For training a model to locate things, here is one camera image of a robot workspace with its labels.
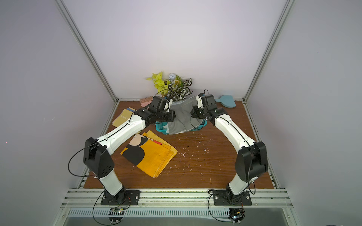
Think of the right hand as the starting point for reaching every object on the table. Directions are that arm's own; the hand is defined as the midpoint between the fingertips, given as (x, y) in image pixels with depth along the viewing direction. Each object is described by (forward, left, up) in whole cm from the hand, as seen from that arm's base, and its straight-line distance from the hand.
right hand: (191, 108), depth 84 cm
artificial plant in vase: (+18, +13, +2) cm, 22 cm away
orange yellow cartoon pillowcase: (-20, +27, -21) cm, 40 cm away
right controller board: (-50, -23, -25) cm, 61 cm away
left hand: (-4, +9, -2) cm, 10 cm away
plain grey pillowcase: (-6, +5, -5) cm, 9 cm away
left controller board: (-52, +39, -26) cm, 70 cm away
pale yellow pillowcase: (+9, +54, -21) cm, 59 cm away
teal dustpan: (+30, -31, -24) cm, 49 cm away
